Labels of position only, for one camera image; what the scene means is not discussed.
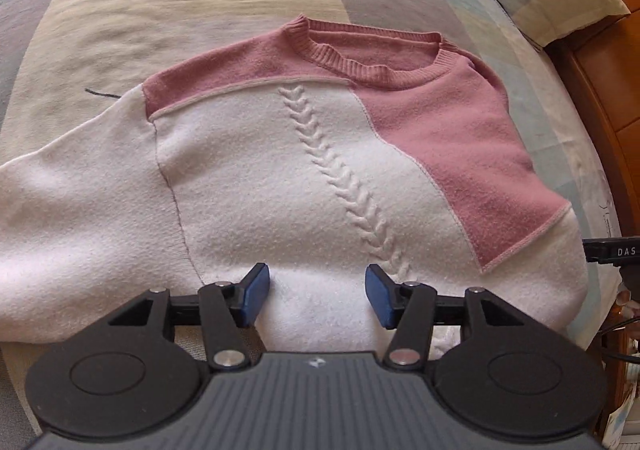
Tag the black thread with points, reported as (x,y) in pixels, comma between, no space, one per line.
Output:
(100,93)

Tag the pink and white knit sweater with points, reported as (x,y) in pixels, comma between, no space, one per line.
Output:
(300,180)

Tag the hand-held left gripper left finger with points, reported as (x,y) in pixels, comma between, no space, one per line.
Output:
(256,292)

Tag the wooden headboard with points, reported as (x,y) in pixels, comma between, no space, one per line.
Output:
(610,95)

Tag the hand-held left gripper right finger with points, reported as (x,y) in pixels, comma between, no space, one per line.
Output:
(379,295)

